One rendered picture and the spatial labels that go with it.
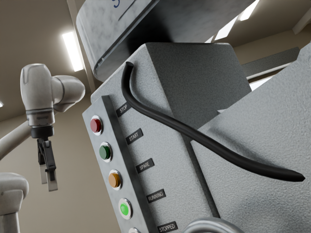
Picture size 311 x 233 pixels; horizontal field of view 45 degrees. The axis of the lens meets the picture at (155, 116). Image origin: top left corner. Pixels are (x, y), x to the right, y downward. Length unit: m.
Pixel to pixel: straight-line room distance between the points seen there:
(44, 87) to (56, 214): 6.33
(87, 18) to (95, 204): 6.83
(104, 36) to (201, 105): 0.21
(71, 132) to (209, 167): 7.22
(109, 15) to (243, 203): 0.37
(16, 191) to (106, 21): 1.18
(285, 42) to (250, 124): 8.64
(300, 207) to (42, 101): 0.99
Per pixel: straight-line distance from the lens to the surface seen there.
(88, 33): 0.70
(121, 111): 0.63
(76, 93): 1.41
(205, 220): 0.46
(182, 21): 0.65
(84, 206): 7.47
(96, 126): 0.65
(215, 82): 0.63
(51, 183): 1.29
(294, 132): 0.43
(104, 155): 0.65
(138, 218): 0.62
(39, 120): 1.29
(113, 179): 0.64
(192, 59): 0.62
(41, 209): 7.60
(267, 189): 0.47
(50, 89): 1.30
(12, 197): 1.70
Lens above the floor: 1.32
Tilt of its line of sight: 13 degrees up
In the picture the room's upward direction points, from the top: 21 degrees counter-clockwise
